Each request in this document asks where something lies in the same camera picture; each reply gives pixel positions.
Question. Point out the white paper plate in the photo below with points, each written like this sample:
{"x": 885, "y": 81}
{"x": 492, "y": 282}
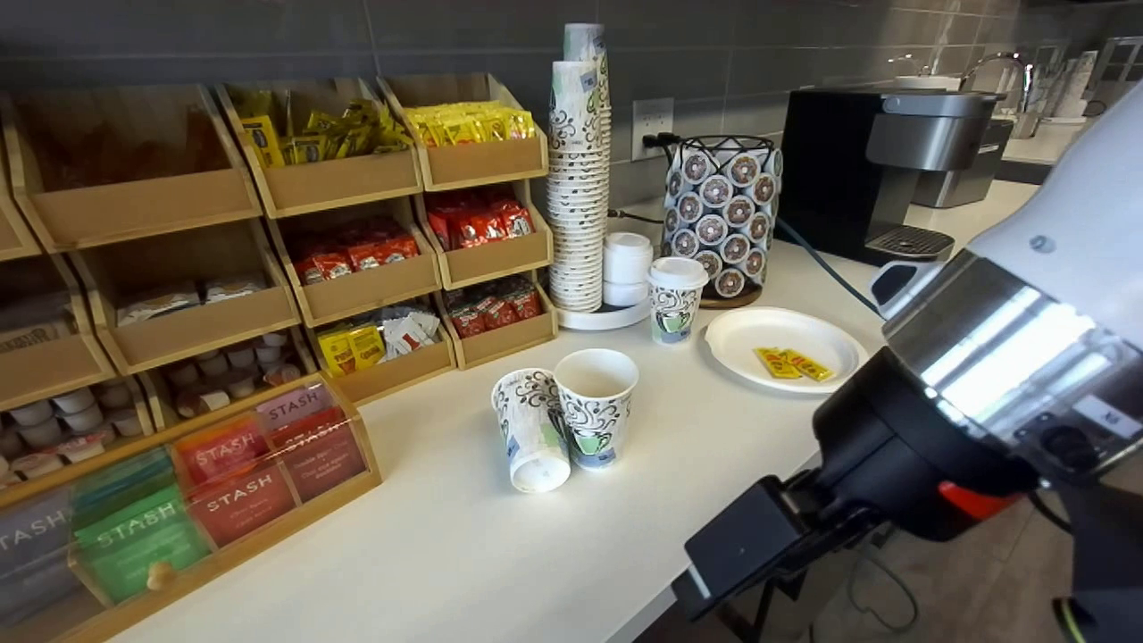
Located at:
{"x": 738, "y": 344}

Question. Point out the patterned coffee pod container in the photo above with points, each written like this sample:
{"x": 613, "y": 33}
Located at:
{"x": 719, "y": 219}

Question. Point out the maroon tea bag stack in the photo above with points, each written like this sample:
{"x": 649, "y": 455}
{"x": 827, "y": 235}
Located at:
{"x": 310, "y": 443}

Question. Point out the yellow condiment packet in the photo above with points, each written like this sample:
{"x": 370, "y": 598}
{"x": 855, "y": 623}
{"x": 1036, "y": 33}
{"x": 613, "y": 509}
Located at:
{"x": 772, "y": 358}
{"x": 811, "y": 370}

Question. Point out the white wall outlet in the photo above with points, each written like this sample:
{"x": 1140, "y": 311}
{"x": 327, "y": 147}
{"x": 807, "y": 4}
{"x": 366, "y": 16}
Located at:
{"x": 649, "y": 116}

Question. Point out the black wall plug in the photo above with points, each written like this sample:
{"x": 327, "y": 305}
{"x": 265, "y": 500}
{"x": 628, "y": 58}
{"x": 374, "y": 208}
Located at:
{"x": 661, "y": 142}

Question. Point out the wooden tea bag box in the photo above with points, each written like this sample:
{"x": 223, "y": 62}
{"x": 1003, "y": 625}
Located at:
{"x": 345, "y": 492}

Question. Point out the creamer cup pile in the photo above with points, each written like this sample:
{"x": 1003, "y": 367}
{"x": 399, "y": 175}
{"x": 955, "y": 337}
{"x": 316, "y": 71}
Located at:
{"x": 67, "y": 430}
{"x": 228, "y": 379}

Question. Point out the grey countertop appliance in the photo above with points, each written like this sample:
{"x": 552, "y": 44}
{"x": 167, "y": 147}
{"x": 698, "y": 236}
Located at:
{"x": 958, "y": 185}

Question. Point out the silver metal faucet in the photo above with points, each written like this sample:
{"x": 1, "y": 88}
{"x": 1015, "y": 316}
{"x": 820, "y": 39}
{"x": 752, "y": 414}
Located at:
{"x": 1022, "y": 77}

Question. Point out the stack of white cup lids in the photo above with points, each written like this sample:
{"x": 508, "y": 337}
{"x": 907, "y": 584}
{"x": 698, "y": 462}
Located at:
{"x": 628, "y": 274}

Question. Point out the red tea bag stack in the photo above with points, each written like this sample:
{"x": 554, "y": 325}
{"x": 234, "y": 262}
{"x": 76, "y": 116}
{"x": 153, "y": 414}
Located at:
{"x": 234, "y": 483}

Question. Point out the tall stack of paper cups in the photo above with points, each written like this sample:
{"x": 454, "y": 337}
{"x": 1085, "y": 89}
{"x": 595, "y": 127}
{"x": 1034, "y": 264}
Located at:
{"x": 582, "y": 180}

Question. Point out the grey tea bag stack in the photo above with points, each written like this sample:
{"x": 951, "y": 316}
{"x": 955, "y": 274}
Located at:
{"x": 29, "y": 567}

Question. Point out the white packet pile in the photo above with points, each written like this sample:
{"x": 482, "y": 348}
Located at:
{"x": 409, "y": 329}

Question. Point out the floral paper coffee cup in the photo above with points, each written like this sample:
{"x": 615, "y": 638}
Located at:
{"x": 532, "y": 433}
{"x": 676, "y": 305}
{"x": 595, "y": 414}

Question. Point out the green tea bag stack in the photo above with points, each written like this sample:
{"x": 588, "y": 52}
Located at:
{"x": 139, "y": 537}

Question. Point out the pale sugar packet pile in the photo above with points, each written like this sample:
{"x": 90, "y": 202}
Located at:
{"x": 180, "y": 303}

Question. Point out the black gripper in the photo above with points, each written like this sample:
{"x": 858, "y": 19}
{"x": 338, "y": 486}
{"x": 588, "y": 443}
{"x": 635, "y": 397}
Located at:
{"x": 916, "y": 460}

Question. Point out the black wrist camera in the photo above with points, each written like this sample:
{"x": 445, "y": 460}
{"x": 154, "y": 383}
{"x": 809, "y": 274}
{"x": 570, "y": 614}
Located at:
{"x": 1073, "y": 449}

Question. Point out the red condiment packet pile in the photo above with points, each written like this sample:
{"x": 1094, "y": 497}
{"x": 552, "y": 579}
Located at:
{"x": 353, "y": 252}
{"x": 482, "y": 219}
{"x": 493, "y": 311}

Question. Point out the yellow tea packet pile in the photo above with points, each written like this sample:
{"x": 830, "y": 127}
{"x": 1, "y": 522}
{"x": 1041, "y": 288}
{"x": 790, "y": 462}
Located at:
{"x": 349, "y": 351}

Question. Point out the black coffee machine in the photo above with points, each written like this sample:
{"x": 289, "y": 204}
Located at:
{"x": 834, "y": 167}

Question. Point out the yellow sweetener packet pile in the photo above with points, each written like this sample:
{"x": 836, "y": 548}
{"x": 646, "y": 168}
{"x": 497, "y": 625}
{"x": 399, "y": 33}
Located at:
{"x": 468, "y": 123}
{"x": 324, "y": 129}

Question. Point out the small white dish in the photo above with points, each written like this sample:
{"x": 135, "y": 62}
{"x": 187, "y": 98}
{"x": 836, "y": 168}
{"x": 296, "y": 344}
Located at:
{"x": 601, "y": 319}

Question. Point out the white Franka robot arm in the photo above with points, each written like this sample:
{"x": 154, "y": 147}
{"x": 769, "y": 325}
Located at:
{"x": 1073, "y": 202}

